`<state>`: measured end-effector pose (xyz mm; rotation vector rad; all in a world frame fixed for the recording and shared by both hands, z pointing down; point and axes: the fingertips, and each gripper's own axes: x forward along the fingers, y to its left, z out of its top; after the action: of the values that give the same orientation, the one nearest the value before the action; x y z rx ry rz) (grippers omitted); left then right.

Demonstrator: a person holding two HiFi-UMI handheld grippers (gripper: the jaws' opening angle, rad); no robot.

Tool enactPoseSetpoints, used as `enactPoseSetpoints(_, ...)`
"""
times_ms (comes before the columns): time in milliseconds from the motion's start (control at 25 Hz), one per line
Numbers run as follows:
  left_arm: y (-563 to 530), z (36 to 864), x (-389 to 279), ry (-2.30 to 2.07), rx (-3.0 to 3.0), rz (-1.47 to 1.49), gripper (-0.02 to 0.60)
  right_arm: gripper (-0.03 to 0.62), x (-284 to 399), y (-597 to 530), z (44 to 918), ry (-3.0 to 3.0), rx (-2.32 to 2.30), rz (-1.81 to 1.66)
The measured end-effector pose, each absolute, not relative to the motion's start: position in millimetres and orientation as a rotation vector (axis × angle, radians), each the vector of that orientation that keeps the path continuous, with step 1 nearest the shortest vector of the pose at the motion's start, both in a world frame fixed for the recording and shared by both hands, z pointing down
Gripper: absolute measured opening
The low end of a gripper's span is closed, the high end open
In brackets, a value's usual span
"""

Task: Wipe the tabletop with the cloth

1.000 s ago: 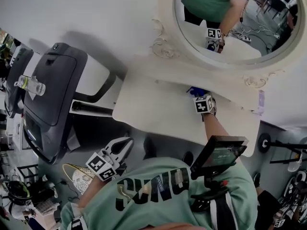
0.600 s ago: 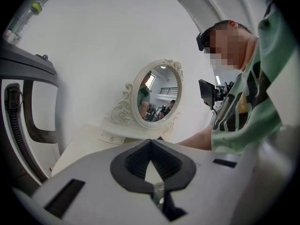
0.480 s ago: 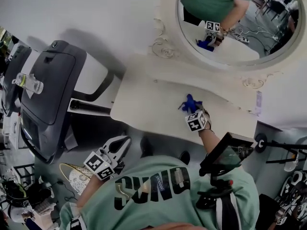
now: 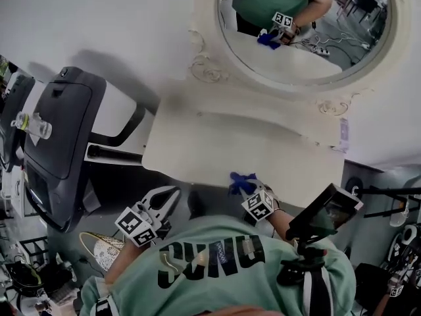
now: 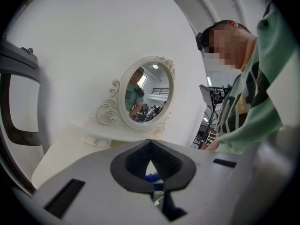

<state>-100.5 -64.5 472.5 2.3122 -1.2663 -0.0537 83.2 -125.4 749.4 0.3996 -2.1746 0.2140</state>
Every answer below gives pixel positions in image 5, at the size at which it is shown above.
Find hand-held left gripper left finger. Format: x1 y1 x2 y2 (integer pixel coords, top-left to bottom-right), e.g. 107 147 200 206
30 138 169 225

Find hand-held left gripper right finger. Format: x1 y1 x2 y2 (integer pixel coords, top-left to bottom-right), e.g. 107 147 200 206
150 138 254 225

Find blue cloth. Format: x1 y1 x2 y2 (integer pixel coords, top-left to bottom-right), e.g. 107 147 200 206
145 173 165 185

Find person's right forearm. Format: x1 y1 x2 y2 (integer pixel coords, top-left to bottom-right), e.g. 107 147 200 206
206 141 221 152

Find black coat rack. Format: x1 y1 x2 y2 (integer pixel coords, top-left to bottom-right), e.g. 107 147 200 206
202 106 218 150

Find green printed t-shirt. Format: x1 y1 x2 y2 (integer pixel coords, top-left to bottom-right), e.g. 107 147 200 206
214 0 300 156

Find black chest-mounted tablet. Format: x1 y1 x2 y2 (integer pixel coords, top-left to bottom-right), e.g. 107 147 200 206
199 84 216 110

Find dark grey large appliance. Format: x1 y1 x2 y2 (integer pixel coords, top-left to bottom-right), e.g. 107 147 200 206
0 38 46 196

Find person's head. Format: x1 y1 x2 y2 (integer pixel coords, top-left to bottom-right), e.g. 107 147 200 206
202 19 257 71

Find black chest mount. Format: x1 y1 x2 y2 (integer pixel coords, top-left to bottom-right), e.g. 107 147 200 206
210 84 233 104

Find oval mirror carved white frame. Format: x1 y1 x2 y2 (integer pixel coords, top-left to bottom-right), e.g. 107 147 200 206
95 55 176 138

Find black head-worn camera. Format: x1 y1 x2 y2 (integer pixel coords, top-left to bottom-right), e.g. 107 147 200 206
195 30 210 52

